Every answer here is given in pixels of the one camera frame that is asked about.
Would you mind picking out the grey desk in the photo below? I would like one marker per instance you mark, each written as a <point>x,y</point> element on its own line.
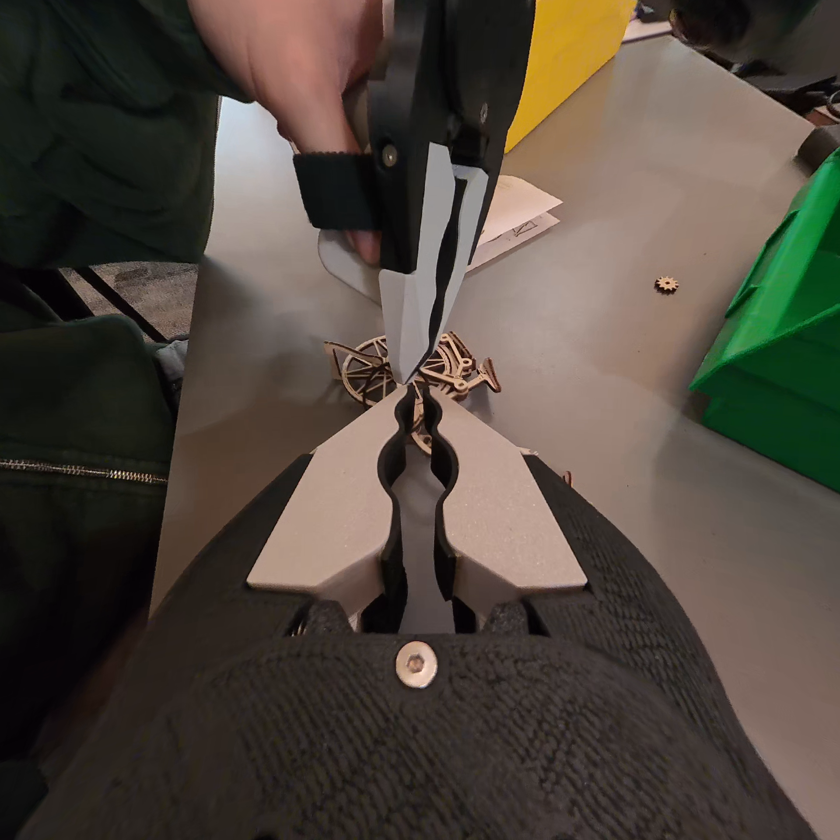
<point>623,367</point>

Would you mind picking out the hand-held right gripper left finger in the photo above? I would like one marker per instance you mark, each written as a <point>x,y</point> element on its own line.
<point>328,525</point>

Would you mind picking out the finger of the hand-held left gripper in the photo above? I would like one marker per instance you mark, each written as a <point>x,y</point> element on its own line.
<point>413,308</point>
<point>476,216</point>

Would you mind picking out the small wooden gear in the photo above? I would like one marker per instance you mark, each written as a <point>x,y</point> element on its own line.
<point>667,284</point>

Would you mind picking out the wooden bicycle model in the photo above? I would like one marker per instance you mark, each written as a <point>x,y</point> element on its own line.
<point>367,377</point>

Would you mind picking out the green jacket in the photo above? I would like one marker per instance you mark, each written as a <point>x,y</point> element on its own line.
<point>72,459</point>

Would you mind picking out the instruction booklet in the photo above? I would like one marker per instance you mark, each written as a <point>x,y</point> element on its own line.
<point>518,210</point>

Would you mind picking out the black office chair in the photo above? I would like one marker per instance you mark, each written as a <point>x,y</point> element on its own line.
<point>754,33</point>

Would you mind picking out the person's left hand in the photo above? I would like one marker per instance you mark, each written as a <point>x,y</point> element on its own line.
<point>302,59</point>

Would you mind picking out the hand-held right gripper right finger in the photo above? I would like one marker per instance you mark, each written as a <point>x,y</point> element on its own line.
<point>505,525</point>

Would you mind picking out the yellow box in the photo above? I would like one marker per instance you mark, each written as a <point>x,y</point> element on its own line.
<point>571,59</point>

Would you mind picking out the green plastic bin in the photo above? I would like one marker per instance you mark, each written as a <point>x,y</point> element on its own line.
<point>781,367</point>

